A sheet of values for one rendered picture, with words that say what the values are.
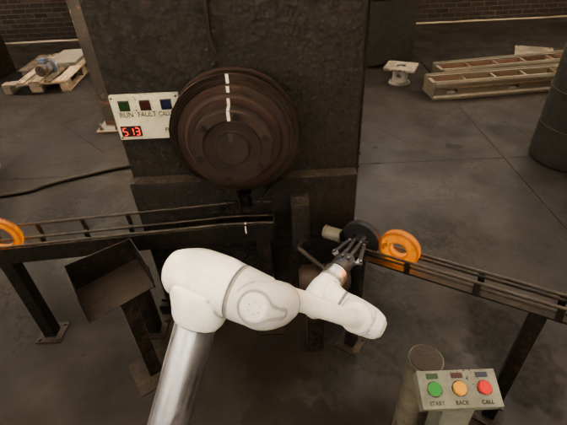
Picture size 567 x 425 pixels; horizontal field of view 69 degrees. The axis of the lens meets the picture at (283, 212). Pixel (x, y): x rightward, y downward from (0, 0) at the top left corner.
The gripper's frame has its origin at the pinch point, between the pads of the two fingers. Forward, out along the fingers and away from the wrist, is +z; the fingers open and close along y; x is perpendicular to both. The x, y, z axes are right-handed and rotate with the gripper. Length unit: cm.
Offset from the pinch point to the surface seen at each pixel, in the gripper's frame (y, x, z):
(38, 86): -485, -73, 114
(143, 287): -64, -5, -61
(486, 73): -28, -88, 374
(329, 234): -13.4, -3.2, -2.5
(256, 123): -33, 51, -15
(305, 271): -18.7, -17.2, -14.9
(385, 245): 10.3, 1.1, -1.3
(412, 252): 20.8, 2.6, -1.1
